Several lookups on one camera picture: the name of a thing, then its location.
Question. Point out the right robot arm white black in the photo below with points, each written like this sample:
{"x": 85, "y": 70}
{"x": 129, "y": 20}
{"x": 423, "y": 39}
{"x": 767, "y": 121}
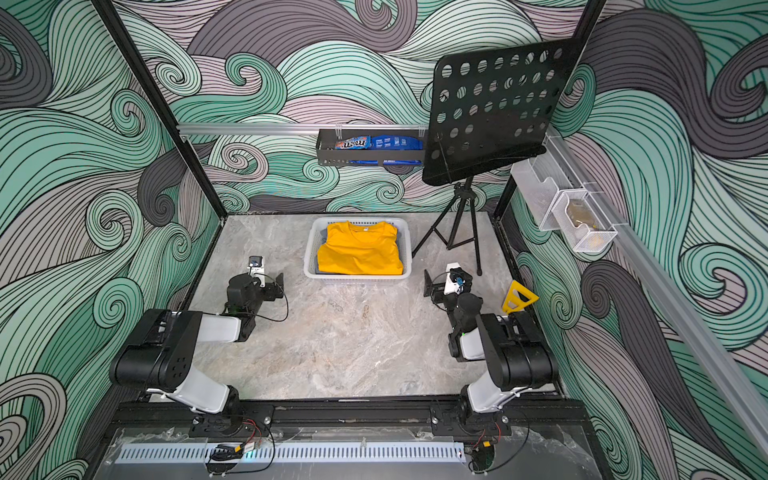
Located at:
{"x": 512, "y": 347}

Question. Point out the white slotted cable duct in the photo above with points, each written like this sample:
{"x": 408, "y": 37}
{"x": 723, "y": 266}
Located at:
{"x": 299, "y": 452}

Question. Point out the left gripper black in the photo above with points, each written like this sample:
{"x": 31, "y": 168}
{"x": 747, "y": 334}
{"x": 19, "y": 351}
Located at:
{"x": 272, "y": 288}

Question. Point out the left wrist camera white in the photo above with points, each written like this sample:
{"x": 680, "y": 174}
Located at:
{"x": 256, "y": 270}

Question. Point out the black wall shelf tray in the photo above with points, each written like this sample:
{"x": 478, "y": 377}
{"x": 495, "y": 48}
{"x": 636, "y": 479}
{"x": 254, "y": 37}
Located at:
{"x": 328, "y": 156}

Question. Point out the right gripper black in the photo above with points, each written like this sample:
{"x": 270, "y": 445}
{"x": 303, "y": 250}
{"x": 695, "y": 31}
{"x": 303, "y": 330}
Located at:
{"x": 431, "y": 287}

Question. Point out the yellow triangular plastic piece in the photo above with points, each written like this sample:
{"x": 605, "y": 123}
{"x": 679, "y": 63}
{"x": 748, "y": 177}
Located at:
{"x": 518, "y": 298}

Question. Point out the aluminium rail back wall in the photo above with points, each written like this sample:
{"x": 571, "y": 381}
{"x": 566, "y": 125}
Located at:
{"x": 284, "y": 129}

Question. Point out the blue M&M candy bag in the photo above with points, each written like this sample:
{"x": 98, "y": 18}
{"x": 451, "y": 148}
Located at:
{"x": 380, "y": 143}

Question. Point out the black perforated music stand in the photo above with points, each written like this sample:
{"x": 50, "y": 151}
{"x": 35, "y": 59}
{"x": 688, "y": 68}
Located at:
{"x": 489, "y": 110}

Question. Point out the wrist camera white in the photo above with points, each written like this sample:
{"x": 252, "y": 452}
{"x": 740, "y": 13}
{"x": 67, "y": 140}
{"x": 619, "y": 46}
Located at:
{"x": 457, "y": 280}
{"x": 256, "y": 270}

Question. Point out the aluminium rail right wall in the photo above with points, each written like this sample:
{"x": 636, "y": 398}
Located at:
{"x": 740, "y": 394}

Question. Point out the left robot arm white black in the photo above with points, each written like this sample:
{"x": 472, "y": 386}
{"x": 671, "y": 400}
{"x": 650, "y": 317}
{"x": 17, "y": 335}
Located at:
{"x": 157, "y": 356}

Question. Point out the white plastic basket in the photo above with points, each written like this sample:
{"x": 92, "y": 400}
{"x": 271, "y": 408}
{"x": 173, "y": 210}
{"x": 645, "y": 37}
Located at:
{"x": 358, "y": 250}

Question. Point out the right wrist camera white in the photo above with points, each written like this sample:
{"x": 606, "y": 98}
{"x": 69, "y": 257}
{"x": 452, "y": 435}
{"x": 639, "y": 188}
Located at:
{"x": 457, "y": 280}

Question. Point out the yellow t-shirt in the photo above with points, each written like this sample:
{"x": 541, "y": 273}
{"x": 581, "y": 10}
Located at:
{"x": 360, "y": 249}

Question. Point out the aluminium rail wall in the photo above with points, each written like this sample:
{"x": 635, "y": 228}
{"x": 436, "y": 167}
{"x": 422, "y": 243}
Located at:
{"x": 284, "y": 129}
{"x": 740, "y": 394}

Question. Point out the clear acrylic wall bin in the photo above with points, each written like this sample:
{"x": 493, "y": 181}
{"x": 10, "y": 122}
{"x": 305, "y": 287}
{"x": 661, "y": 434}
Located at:
{"x": 557, "y": 201}

